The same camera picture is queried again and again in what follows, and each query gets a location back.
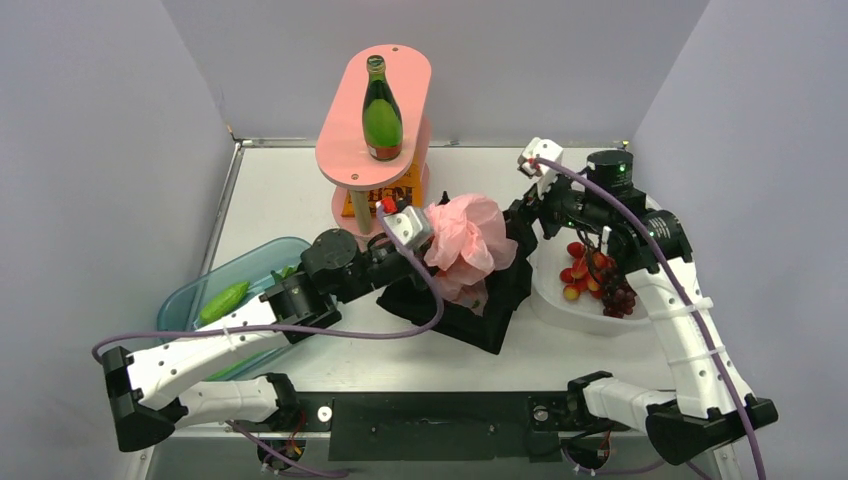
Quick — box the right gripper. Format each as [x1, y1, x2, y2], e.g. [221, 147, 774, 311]
[502, 164, 610, 250]

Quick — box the red cherry tomato bunch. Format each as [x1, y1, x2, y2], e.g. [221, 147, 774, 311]
[559, 240, 617, 302]

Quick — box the white plastic basin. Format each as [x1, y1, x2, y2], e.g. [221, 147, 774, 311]
[529, 227, 651, 338]

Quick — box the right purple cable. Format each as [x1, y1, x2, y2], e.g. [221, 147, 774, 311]
[535, 157, 768, 480]

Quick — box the pink three-tier shelf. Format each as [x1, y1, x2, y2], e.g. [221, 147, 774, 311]
[315, 44, 431, 245]

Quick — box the orange snack bag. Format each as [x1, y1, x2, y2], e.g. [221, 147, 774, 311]
[334, 163, 427, 218]

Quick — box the green bottle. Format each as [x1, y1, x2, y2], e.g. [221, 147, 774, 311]
[361, 55, 404, 161]

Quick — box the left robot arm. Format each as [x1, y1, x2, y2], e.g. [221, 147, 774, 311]
[92, 227, 444, 453]

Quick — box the dark purple grape bunch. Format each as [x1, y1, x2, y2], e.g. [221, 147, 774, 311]
[598, 268, 636, 319]

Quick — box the purple cable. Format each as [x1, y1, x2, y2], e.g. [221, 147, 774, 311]
[91, 215, 446, 364]
[535, 157, 768, 480]

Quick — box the black fabric bag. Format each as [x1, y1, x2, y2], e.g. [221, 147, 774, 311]
[376, 192, 539, 356]

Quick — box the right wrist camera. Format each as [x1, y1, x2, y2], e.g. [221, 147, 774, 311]
[517, 137, 564, 199]

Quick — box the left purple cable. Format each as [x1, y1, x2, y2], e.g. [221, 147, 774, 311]
[91, 215, 446, 364]

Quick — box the green leaf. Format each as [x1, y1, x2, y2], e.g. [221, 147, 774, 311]
[270, 266, 297, 284]

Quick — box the pink plastic grocery bag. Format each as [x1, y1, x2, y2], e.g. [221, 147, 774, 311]
[424, 194, 518, 316]

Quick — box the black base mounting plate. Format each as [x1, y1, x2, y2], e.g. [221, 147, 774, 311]
[228, 390, 632, 464]

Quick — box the green bitter gourd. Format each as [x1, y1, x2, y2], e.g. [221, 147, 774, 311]
[197, 281, 250, 327]

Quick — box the blue transparent tray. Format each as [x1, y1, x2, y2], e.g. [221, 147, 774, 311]
[156, 237, 329, 382]

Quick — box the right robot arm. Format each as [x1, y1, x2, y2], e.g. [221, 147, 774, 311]
[509, 138, 779, 465]

